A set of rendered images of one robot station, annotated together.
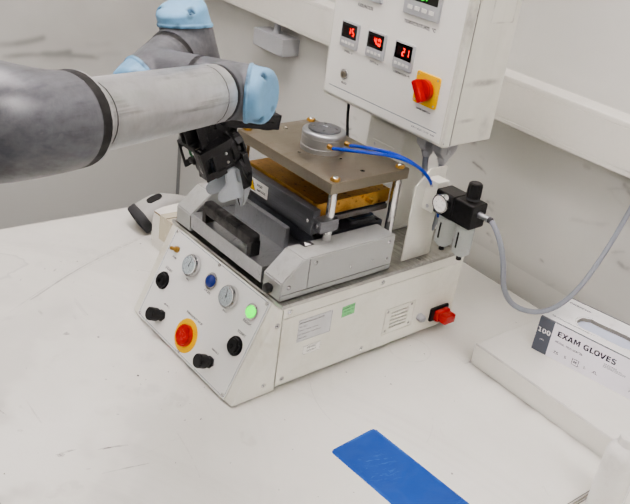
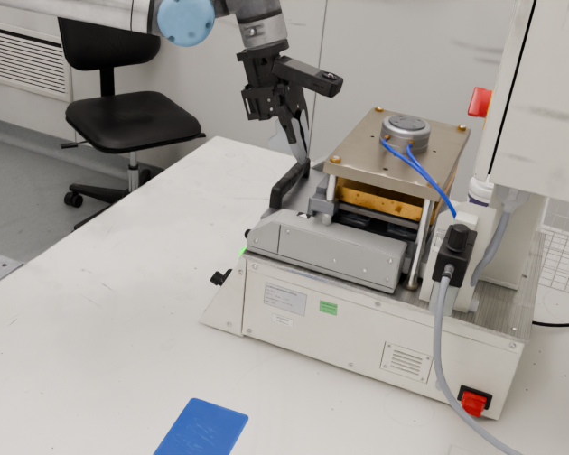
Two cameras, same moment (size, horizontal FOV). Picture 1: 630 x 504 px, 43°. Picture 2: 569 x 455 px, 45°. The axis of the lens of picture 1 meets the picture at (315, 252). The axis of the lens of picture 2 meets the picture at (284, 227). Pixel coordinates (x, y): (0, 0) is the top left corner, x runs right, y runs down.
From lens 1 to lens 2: 1.09 m
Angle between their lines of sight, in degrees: 54
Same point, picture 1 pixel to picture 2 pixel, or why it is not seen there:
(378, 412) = (277, 413)
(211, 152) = (251, 92)
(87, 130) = not seen: outside the picture
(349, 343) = (332, 348)
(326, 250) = (306, 227)
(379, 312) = (375, 338)
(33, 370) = (158, 228)
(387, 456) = (215, 437)
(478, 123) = (545, 171)
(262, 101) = (170, 21)
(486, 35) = (553, 45)
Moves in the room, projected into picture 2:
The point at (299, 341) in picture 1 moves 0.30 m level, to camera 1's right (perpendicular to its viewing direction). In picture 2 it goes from (266, 304) to (356, 432)
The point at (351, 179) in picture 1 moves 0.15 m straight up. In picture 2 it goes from (352, 167) to (368, 69)
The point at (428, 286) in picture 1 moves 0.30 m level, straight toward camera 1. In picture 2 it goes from (455, 352) to (266, 376)
